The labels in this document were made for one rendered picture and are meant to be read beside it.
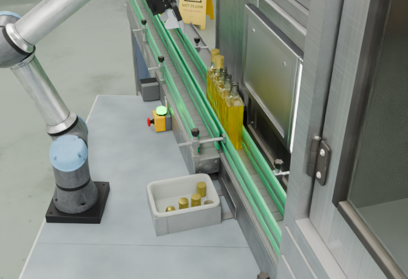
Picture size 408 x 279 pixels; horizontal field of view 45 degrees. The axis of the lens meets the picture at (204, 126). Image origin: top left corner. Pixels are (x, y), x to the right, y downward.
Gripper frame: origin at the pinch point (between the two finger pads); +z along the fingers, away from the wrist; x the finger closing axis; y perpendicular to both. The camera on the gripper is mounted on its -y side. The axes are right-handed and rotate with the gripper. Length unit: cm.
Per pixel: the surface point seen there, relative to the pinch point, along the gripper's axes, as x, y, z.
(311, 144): 98, -1, -23
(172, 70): -61, 7, 47
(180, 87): -43, 7, 46
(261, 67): -1.4, -20.6, 28.1
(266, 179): 31, -4, 46
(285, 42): 16.5, -25.9, 11.8
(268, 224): 51, 3, 43
